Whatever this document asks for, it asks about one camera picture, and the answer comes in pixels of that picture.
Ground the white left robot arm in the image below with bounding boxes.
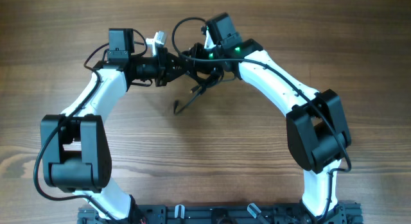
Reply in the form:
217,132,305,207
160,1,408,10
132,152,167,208
33,28,192,223

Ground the black USB cable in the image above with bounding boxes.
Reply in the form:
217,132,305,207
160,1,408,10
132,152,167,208
173,50,225,115

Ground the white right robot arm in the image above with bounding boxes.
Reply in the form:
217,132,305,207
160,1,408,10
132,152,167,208
180,13,352,223

